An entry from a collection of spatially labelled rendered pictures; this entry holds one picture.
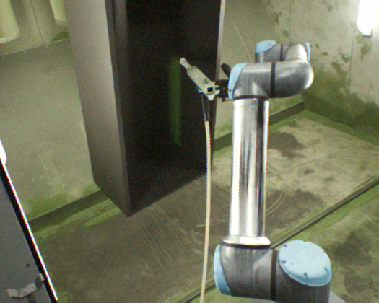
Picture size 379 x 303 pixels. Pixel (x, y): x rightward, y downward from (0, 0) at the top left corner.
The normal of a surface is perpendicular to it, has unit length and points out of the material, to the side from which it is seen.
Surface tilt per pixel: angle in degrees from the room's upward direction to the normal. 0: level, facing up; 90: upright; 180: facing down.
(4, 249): 90
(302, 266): 5
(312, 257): 5
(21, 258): 90
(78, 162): 57
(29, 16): 90
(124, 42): 102
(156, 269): 0
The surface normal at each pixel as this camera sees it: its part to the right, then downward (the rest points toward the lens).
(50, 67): 0.40, -0.16
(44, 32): 0.55, 0.36
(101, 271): -0.11, -0.86
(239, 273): -0.25, -0.11
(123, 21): 0.64, 0.50
